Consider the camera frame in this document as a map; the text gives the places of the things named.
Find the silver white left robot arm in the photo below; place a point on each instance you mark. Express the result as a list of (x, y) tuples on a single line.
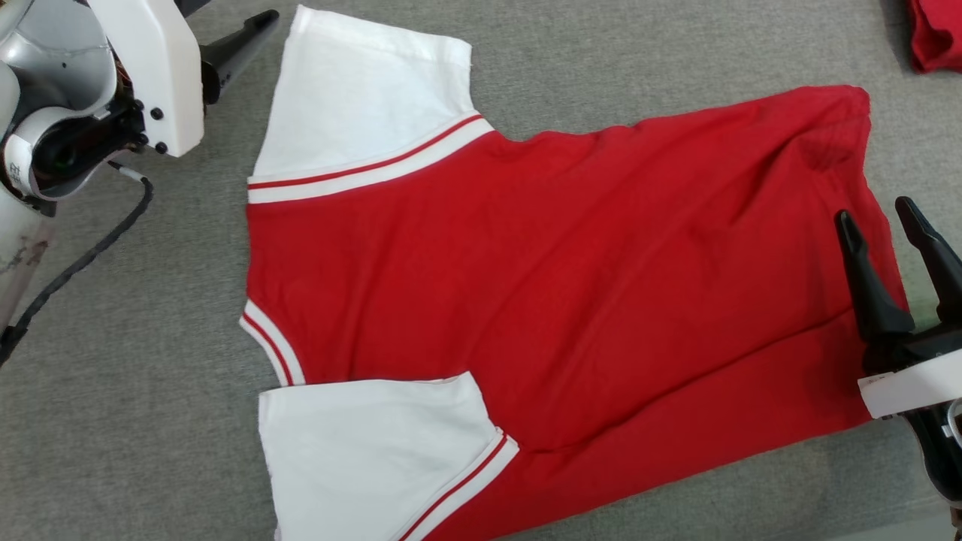
[(45, 45)]

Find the red and white t-shirt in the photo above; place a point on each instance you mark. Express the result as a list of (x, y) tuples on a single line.
[(564, 285)]

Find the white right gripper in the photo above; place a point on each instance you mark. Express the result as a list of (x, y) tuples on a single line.
[(917, 383)]

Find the red shorts with white stripe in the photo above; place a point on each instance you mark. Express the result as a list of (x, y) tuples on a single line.
[(939, 34)]

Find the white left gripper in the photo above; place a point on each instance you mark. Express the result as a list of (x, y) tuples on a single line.
[(161, 68)]

